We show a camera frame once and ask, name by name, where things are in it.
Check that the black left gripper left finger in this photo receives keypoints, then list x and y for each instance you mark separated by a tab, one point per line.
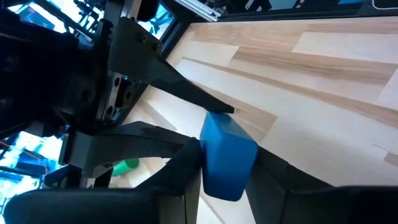
183	180

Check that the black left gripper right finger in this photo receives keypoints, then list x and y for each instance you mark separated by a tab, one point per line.
280	193

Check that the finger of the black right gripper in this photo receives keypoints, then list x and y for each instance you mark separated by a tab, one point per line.
149	62
124	143

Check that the blue rectangular block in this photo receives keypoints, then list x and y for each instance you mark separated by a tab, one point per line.
228	155

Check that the green cylinder block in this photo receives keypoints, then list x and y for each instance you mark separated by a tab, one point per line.
124	168

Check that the silver aluminium extrusion bar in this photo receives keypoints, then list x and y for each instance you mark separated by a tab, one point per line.
199	9

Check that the black aluminium table frame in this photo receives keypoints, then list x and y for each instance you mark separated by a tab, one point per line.
280	14

